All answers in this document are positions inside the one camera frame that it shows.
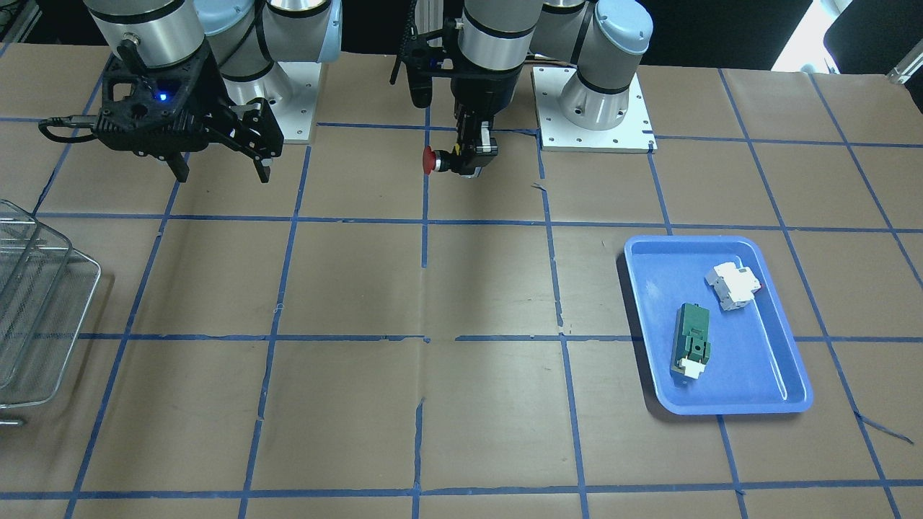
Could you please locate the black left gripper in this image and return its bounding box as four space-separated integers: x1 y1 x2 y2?
451 68 518 174

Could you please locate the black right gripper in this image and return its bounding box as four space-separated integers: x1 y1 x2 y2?
94 44 283 184

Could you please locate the red emergency stop button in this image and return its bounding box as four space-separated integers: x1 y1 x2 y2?
421 146 481 178

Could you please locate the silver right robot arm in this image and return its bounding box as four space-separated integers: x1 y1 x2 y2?
82 1 343 183

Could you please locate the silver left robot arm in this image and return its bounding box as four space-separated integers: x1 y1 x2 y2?
147 1 653 177

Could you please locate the green relay module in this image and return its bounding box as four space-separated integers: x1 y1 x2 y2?
671 303 711 380

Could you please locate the white circuit breaker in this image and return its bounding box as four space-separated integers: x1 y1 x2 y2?
705 262 763 311

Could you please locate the blue plastic tray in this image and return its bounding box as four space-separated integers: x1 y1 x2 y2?
624 234 814 416

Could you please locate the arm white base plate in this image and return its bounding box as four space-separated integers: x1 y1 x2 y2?
531 66 658 154
224 62 325 145

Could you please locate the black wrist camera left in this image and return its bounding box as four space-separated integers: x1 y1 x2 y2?
389 17 462 109

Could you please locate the wire mesh shelf basket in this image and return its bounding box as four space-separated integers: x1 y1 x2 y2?
1 200 102 427

